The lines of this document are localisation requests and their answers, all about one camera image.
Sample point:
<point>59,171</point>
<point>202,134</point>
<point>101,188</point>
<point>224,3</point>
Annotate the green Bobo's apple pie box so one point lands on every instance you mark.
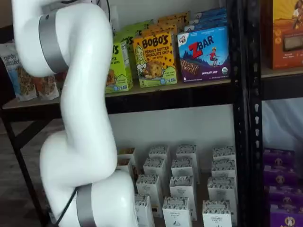
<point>132,33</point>
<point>118,68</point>
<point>144,24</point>
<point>126,40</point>

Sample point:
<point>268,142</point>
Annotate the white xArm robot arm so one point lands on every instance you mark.
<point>78,94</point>

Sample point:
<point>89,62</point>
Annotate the black metal shelf rack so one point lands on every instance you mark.
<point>255,118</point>
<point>170,101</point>

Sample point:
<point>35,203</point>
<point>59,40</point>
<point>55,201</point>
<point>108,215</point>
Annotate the wooden shelf board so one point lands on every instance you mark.
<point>281,72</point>
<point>180,86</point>

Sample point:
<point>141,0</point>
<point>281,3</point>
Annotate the white organic pastry box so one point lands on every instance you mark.
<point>186,152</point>
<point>223,169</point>
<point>221,189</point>
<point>216,214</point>
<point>143,210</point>
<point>148,189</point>
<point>158,153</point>
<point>182,168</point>
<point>181,189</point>
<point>223,153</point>
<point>176,212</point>
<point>154,169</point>

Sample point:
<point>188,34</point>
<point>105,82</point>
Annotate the white box yellow label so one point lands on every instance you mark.
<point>124,166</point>
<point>126,154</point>

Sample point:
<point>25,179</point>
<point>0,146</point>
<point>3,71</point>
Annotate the yellow Bobo's peanut butter box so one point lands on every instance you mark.
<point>155,61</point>
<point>175,14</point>
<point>163,28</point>
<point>170,21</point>

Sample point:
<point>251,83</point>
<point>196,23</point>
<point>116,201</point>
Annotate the blue purple Zbar box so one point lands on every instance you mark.
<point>210,18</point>
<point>203,54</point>
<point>208,24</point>
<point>210,11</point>

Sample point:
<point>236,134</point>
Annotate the purple snack box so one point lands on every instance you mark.
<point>286,196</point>
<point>287,218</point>
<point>280,176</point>
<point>279,157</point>

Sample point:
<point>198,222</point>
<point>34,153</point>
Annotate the orange cardboard box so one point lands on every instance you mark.
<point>286,35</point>

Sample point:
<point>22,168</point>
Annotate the white patterned small cartons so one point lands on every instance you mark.
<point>202,184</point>

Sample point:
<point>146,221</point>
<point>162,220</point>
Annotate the orange label granola bag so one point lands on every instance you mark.
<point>46,87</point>

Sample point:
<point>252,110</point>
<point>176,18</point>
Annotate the white teal plastic sheet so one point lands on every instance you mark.
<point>281,123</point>

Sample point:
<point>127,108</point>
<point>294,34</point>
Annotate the blue label granola bag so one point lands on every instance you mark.
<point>14,71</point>

